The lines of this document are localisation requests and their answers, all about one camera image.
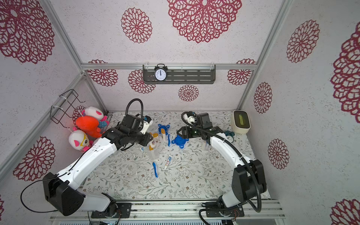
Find clear plastic container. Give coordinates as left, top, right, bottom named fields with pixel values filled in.
left=145, top=143, right=160, bottom=162
left=201, top=140, right=211, bottom=151
left=147, top=124, right=159, bottom=135

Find small toothpaste tube front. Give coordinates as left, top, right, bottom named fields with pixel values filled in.
left=164, top=155, right=173, bottom=170

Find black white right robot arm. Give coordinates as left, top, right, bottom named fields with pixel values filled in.
left=177, top=111, right=267, bottom=225

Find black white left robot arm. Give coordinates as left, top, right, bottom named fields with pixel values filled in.
left=41, top=98, right=153, bottom=218

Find teal small object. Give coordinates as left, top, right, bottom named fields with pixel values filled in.
left=224, top=130, right=235, bottom=143

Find cream box green window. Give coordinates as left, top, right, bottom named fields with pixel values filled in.
left=231, top=110, right=251, bottom=134

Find red orange plush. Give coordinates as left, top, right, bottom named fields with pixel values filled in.
left=76, top=116, right=102, bottom=138

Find white pink plush top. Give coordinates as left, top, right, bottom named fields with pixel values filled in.
left=81, top=106, right=107, bottom=122

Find white plush yellow glasses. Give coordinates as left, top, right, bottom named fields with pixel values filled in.
left=68, top=129, right=93, bottom=153

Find black alarm clock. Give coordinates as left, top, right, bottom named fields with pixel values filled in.
left=154, top=63, right=168, bottom=82

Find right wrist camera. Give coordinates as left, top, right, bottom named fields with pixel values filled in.
left=186, top=112, right=197, bottom=125

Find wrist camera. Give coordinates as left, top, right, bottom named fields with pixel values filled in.
left=141, top=116, right=153, bottom=135
left=186, top=112, right=197, bottom=125

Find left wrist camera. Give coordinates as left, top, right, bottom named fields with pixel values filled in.
left=141, top=116, right=153, bottom=135

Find grey wall shelf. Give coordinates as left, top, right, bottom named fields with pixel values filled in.
left=142, top=64, right=216, bottom=84

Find black wire basket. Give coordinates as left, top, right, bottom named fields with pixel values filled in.
left=49, top=89, right=86, bottom=129

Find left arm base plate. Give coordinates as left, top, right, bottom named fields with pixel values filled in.
left=90, top=202, right=132, bottom=219

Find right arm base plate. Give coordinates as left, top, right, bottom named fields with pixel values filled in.
left=202, top=202, right=245, bottom=218

